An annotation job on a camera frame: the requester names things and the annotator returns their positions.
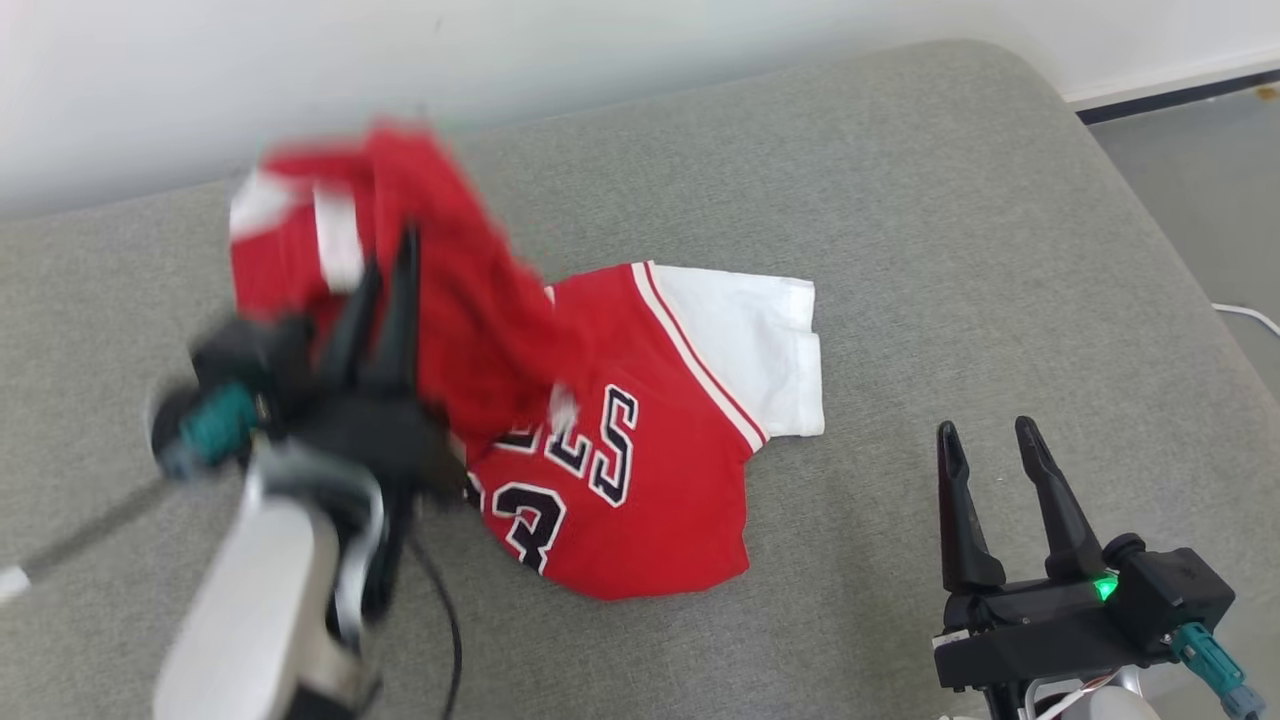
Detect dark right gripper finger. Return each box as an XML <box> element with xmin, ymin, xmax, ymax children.
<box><xmin>1014</xmin><ymin>415</ymin><xmax>1107</xmax><ymax>582</ymax></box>
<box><xmin>936</xmin><ymin>420</ymin><xmax>1007</xmax><ymax>595</ymax></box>

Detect teal right camera connector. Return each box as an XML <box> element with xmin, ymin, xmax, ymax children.
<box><xmin>1170</xmin><ymin>622</ymin><xmax>1267</xmax><ymax>720</ymax></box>

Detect teal left camera connector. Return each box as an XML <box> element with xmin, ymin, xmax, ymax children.
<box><xmin>180</xmin><ymin>384</ymin><xmax>259</xmax><ymax>466</ymax></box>

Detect red shorts white stripes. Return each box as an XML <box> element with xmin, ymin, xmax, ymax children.
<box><xmin>228</xmin><ymin>120</ymin><xmax>566</xmax><ymax>446</ymax></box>

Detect black white wall baseboard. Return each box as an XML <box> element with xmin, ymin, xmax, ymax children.
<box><xmin>1063</xmin><ymin>45</ymin><xmax>1280</xmax><ymax>127</ymax></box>

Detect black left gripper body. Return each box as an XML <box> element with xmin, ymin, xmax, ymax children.
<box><xmin>283</xmin><ymin>393</ymin><xmax>468</xmax><ymax>503</ymax></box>

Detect left camera thin cable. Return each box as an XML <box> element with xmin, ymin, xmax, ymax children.
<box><xmin>0</xmin><ymin>478</ymin><xmax>166</xmax><ymax>603</ymax></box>

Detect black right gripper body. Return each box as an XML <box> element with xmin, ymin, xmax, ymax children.
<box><xmin>932</xmin><ymin>576</ymin><xmax>1167</xmax><ymax>693</ymax></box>

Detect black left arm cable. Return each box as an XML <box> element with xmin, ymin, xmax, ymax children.
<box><xmin>405</xmin><ymin>525</ymin><xmax>465</xmax><ymax>720</ymax></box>

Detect grey fabric sofa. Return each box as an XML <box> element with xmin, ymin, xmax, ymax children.
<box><xmin>0</xmin><ymin>40</ymin><xmax>1280</xmax><ymax>720</ymax></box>

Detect white floor cable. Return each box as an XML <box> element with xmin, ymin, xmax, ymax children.
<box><xmin>1212</xmin><ymin>302</ymin><xmax>1280</xmax><ymax>337</ymax></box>

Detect red Bulls jersey white sleeves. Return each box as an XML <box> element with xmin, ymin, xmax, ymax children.
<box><xmin>455</xmin><ymin>260</ymin><xmax>827</xmax><ymax>603</ymax></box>

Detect teal camera connector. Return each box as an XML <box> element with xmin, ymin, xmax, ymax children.
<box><xmin>180</xmin><ymin>384</ymin><xmax>259</xmax><ymax>466</ymax></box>
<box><xmin>1170</xmin><ymin>622</ymin><xmax>1267</xmax><ymax>720</ymax></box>

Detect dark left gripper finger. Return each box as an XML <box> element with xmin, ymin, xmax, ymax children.
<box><xmin>360</xmin><ymin>224</ymin><xmax>421</xmax><ymax>403</ymax></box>
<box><xmin>316</xmin><ymin>260</ymin><xmax>386</xmax><ymax>393</ymax></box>

